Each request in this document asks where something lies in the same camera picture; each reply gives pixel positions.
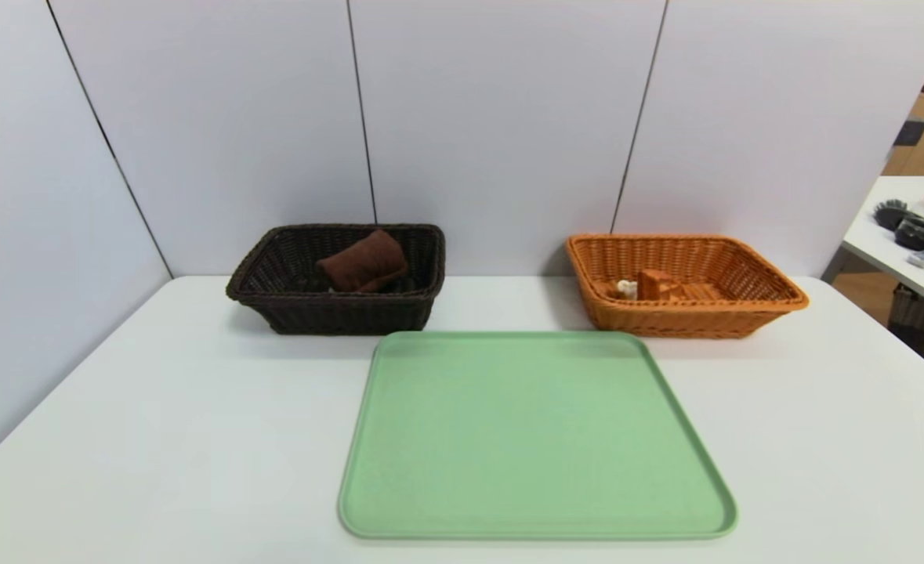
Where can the brown towel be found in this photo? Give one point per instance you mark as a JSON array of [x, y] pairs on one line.
[[364, 262]]

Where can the toy fruit tart slice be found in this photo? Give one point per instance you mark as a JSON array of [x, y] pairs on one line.
[[657, 285]]

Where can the dark brown wicker basket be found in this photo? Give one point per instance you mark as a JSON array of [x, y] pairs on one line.
[[336, 313]]

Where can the orange wicker basket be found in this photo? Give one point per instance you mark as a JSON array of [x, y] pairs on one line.
[[665, 321]]

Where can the light green plastic tray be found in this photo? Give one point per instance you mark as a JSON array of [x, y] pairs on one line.
[[524, 439]]

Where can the white background table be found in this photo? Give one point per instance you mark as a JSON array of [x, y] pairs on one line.
[[877, 243]]

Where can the black round brush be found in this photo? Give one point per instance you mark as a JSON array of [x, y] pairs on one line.
[[890, 215]]

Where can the black plastic container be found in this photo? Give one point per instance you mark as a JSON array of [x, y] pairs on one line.
[[920, 233]]

